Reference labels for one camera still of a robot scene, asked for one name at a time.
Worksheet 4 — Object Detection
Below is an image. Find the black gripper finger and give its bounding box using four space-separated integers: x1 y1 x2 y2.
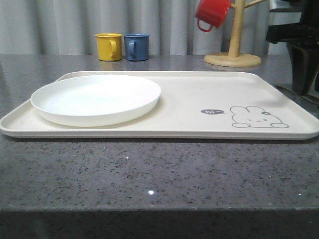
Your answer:
289 42 319 95

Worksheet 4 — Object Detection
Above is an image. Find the wooden mug tree stand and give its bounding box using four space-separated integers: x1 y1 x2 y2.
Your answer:
203 0 264 67

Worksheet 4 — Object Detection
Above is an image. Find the white round plate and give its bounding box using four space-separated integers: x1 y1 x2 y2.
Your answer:
30 74 161 127

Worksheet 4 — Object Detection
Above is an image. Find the grey pleated curtain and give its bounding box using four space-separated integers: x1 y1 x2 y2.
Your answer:
0 0 319 56

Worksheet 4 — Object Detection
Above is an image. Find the red enamel mug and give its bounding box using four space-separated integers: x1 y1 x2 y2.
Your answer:
195 0 231 32

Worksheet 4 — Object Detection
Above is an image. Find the blue enamel mug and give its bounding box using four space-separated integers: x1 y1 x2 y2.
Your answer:
124 33 150 61

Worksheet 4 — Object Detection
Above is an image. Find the yellow enamel mug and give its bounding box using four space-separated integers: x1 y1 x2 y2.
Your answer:
95 33 122 61

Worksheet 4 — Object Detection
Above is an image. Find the cream rabbit print tray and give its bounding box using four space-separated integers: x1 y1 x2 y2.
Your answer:
0 71 319 140

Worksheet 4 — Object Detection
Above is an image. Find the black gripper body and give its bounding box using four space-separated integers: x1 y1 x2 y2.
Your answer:
266 0 319 49

